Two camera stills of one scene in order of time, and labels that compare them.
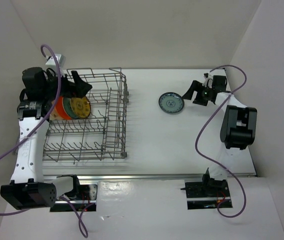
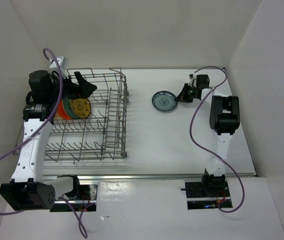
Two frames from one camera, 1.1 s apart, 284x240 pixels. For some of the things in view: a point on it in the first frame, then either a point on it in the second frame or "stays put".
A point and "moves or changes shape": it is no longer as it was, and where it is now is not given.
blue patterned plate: (171, 102) moves or changes shape
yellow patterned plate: (81, 106) stays put
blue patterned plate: (68, 108) stays put
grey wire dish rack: (101, 136) stays put
